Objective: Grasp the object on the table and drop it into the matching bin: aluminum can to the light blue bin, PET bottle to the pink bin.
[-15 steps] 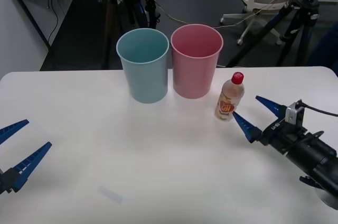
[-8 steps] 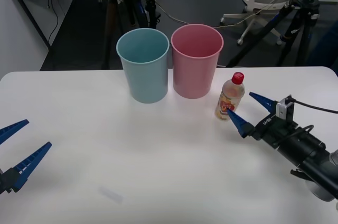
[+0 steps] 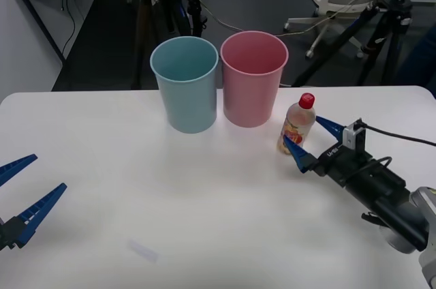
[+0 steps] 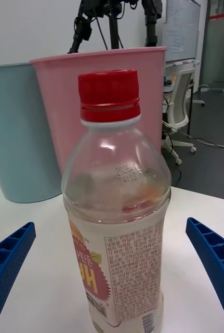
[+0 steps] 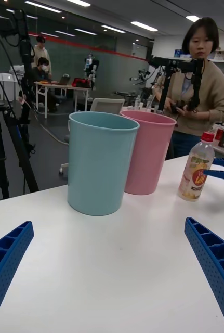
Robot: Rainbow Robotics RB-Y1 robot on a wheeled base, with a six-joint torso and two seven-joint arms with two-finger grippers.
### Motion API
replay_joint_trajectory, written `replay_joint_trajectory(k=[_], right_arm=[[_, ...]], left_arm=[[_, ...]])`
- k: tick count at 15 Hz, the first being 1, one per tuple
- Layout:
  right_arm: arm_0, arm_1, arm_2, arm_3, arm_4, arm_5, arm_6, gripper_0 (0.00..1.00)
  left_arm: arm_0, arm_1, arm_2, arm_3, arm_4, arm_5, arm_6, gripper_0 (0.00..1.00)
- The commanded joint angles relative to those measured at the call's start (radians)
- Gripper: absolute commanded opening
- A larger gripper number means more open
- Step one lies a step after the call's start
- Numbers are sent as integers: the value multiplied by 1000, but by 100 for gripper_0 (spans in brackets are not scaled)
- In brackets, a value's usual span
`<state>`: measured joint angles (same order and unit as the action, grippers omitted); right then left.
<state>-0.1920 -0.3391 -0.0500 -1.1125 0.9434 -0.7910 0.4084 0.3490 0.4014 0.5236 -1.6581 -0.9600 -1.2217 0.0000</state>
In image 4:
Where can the whiteboard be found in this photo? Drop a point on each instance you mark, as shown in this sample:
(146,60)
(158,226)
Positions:
(180,31)

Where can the white office chair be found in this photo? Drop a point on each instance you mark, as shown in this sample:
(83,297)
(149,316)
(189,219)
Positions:
(180,106)

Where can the pale blue plastic bin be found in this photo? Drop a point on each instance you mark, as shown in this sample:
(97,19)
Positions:
(13,130)

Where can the pink plastic bin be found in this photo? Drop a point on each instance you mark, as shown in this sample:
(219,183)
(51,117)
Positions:
(59,88)

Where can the clear bottle with red cap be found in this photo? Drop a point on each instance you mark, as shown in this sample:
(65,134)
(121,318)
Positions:
(117,187)

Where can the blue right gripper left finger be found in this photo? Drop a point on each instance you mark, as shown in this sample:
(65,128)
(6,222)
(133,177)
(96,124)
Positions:
(5,270)

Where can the black tripod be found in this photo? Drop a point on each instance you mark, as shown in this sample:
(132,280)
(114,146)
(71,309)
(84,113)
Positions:
(114,28)

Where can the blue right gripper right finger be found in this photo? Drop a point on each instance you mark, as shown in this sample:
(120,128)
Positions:
(218,262)

